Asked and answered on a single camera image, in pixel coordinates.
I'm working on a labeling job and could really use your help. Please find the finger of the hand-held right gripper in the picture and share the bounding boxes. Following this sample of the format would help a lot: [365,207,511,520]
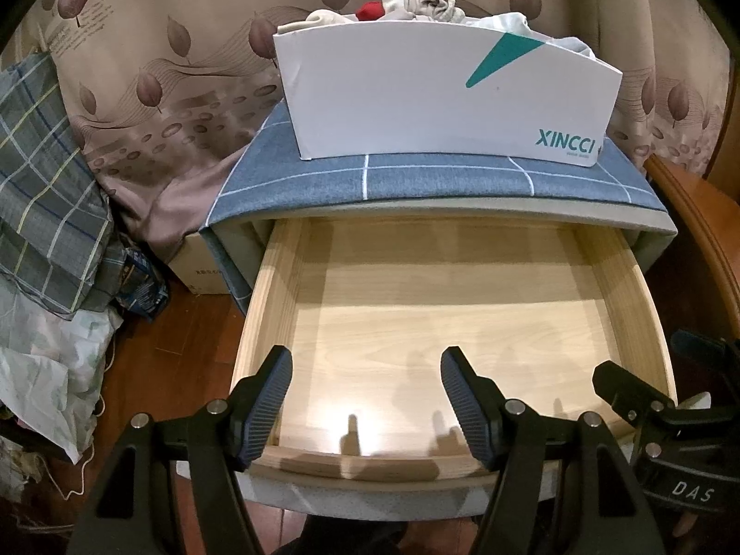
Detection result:
[671,328,740,374]
[592,360,680,426]

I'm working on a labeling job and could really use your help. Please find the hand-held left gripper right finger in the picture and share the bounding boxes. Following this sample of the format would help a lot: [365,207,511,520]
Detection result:
[440,345,666,555]

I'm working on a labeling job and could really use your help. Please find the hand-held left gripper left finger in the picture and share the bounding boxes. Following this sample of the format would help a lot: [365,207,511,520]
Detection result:
[66,345,295,555]

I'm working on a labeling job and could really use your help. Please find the grey wooden drawer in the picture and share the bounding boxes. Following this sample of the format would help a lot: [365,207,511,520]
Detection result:
[231,214,678,515]

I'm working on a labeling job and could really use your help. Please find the white cardboard box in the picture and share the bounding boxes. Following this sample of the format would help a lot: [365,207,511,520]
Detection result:
[271,20,624,170]

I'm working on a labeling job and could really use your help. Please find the plain grey underwear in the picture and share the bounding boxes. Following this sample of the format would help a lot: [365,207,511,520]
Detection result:
[549,35,599,62]

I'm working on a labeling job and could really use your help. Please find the plain white underwear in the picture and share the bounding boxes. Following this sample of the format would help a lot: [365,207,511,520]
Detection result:
[465,12,547,44]

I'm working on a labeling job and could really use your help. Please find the cream underwear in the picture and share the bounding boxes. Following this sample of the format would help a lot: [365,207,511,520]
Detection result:
[277,10,371,36]

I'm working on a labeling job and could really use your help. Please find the brown cardboard box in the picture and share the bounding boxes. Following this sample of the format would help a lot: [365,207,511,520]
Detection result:
[167,231,232,296]

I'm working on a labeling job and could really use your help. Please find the blue printed plastic packet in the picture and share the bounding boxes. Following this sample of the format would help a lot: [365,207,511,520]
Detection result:
[112,243,170,323]

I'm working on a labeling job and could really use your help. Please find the grey nightstand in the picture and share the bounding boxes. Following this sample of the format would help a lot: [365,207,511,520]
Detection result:
[199,197,678,316]

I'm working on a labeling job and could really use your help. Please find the white plastic bag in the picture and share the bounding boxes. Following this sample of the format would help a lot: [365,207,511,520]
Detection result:
[0,286,125,463]

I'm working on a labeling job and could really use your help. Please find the blue checked cloth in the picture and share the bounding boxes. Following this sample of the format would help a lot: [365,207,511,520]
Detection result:
[199,101,666,232]

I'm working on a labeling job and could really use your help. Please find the grey plaid cloth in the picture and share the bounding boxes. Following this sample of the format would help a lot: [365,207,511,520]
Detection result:
[0,52,125,319]

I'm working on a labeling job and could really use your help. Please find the beige leaf print sheet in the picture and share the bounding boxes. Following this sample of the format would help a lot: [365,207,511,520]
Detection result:
[12,0,735,267]

